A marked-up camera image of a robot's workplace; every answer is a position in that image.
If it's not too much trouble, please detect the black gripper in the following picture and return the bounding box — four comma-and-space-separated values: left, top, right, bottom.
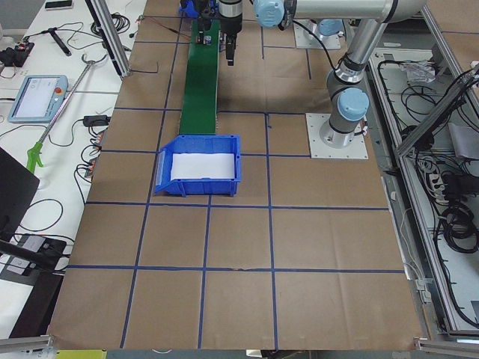
303, 19, 343, 40
198, 15, 242, 66

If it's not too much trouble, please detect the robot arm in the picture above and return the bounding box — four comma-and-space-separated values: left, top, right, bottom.
254, 0, 426, 149
194, 0, 242, 66

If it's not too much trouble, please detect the right blue bin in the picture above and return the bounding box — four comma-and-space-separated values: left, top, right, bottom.
178, 0, 218, 19

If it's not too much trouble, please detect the blue bin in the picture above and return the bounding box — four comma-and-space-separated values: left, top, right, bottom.
178, 0, 218, 19
154, 135, 242, 197

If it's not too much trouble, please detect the green conveyor belt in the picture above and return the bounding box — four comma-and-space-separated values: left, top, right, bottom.
179, 21, 219, 135

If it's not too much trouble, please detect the white foam left bin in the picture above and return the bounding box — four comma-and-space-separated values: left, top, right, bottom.
171, 153, 235, 180

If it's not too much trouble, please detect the left blue bin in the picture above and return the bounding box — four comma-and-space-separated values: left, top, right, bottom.
154, 135, 242, 197

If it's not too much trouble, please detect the black power adapter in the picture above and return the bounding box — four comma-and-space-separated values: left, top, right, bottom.
82, 114, 111, 127

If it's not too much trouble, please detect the teach pendant tablet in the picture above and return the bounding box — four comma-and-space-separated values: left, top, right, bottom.
7, 75, 68, 123

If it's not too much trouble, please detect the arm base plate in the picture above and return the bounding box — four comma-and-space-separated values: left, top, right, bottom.
305, 113, 368, 160
293, 22, 342, 49

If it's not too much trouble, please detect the red black wire pair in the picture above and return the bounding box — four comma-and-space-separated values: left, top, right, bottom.
141, 15, 192, 38

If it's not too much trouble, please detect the green handled grabber tool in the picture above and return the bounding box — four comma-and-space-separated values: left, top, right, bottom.
26, 54, 108, 174

